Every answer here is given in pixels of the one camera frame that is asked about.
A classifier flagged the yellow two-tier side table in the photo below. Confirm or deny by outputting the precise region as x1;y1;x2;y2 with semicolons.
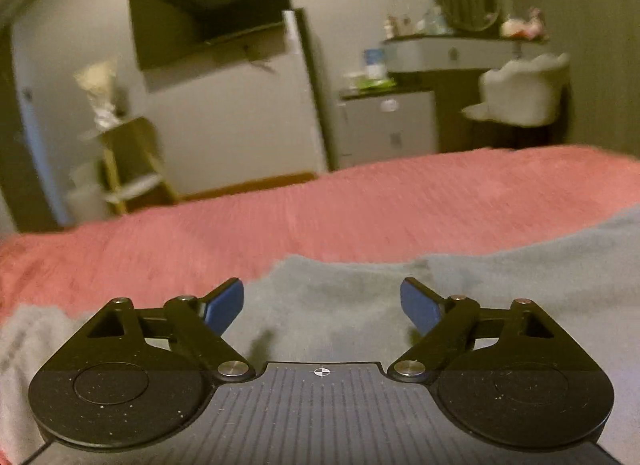
79;115;179;217

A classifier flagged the green item on cabinet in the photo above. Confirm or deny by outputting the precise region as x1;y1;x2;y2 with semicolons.
345;72;397;91

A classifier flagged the grey curtain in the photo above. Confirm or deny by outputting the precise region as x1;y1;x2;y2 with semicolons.
548;0;640;162

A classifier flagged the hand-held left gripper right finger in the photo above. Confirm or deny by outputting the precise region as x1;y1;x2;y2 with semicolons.
388;276;597;386

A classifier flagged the white container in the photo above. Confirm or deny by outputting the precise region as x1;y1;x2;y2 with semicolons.
363;48;387;77

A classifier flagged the pink plush toy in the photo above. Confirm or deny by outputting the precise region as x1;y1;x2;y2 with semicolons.
499;7;549;42

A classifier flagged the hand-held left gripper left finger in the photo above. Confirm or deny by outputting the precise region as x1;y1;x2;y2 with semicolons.
50;278;257;384

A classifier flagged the wall-mounted television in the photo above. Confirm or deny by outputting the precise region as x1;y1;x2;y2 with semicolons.
127;0;292;72

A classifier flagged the pink ribbed bed blanket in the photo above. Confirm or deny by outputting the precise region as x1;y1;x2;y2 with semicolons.
0;144;640;327

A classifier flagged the wrapped flower bouquet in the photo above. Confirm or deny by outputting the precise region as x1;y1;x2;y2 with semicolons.
73;57;129;129

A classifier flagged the white shell-back chair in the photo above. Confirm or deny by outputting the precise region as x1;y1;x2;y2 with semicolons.
460;52;572;147

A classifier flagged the grey drawer cabinet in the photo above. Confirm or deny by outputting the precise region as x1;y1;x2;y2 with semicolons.
339;85;442;171

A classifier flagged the grey vanity desk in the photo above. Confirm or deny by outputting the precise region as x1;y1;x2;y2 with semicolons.
381;34;552;148

